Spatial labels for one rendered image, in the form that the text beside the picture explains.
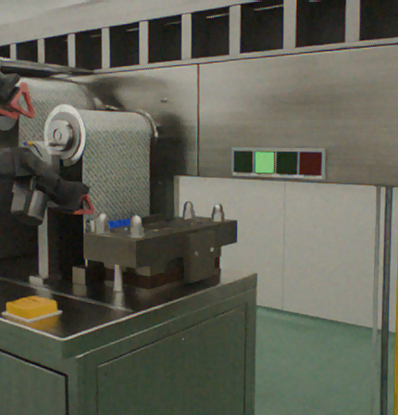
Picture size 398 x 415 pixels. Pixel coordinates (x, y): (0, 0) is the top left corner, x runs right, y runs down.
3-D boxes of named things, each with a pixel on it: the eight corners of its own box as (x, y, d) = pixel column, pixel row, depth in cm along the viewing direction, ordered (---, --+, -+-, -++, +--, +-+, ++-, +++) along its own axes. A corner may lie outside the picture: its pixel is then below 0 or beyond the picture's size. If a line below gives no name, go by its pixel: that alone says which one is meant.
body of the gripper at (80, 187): (80, 212, 128) (57, 198, 123) (50, 208, 134) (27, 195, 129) (90, 185, 130) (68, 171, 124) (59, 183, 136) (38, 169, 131)
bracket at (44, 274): (28, 281, 139) (25, 154, 136) (48, 276, 144) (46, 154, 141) (41, 284, 136) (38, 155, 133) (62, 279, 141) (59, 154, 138)
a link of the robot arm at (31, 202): (28, 148, 116) (-2, 155, 121) (14, 199, 112) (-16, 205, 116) (66, 174, 125) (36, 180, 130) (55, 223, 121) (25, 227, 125)
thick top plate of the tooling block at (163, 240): (83, 258, 131) (82, 232, 131) (188, 236, 162) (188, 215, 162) (136, 269, 121) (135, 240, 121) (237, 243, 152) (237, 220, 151)
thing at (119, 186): (83, 235, 137) (82, 157, 135) (148, 224, 155) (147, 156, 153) (84, 236, 136) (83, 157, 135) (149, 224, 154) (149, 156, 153)
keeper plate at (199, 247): (183, 282, 134) (183, 234, 133) (207, 274, 142) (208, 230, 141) (192, 283, 133) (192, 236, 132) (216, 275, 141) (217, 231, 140)
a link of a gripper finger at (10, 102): (31, 128, 125) (3, 97, 118) (12, 128, 129) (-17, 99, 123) (47, 104, 127) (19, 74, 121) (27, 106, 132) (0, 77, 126)
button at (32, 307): (6, 314, 112) (6, 302, 112) (34, 306, 118) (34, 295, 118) (29, 320, 108) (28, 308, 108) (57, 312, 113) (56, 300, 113)
